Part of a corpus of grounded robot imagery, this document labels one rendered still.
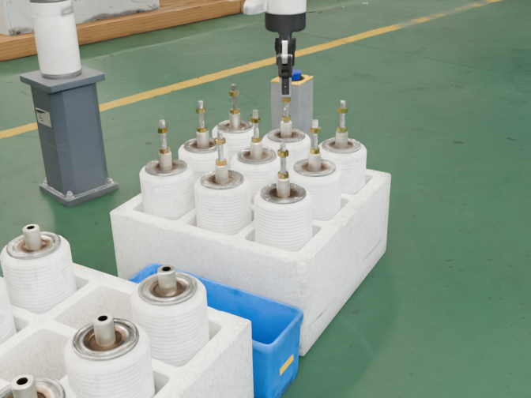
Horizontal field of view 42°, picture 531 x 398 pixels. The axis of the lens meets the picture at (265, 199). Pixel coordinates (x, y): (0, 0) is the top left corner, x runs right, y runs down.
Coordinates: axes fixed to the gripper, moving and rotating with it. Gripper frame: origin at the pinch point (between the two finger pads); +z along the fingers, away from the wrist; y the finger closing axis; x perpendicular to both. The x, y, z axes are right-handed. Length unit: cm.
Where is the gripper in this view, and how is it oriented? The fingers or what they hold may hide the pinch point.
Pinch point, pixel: (285, 85)
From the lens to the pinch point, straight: 133.1
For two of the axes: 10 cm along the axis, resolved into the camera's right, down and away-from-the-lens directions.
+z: 0.1, 9.0, 4.4
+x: -10.0, -0.1, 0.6
